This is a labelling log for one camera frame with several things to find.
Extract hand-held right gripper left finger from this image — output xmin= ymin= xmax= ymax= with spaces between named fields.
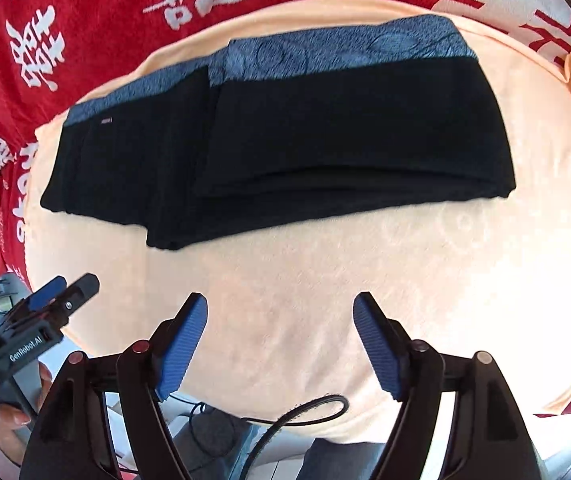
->
xmin=18 ymin=291 xmax=209 ymax=480

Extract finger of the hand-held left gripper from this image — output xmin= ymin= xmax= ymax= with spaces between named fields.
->
xmin=48 ymin=273 xmax=101 ymax=322
xmin=24 ymin=275 xmax=67 ymax=312

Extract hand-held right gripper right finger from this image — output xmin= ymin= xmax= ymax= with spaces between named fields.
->
xmin=353 ymin=291 xmax=542 ymax=480

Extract black pants blue patterned stripes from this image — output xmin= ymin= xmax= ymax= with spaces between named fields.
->
xmin=40 ymin=15 xmax=517 ymax=251

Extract person's left hand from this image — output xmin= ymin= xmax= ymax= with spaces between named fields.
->
xmin=0 ymin=360 xmax=55 ymax=457

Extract peach towel blanket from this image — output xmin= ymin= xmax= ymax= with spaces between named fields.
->
xmin=23 ymin=0 xmax=571 ymax=443

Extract person's leg in grey trousers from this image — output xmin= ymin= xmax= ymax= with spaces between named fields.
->
xmin=172 ymin=406 xmax=266 ymax=462
xmin=304 ymin=437 xmax=389 ymax=480

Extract red printed blanket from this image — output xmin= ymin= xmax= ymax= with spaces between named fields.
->
xmin=0 ymin=0 xmax=571 ymax=291

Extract black cable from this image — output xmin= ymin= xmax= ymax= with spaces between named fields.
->
xmin=186 ymin=394 xmax=349 ymax=480

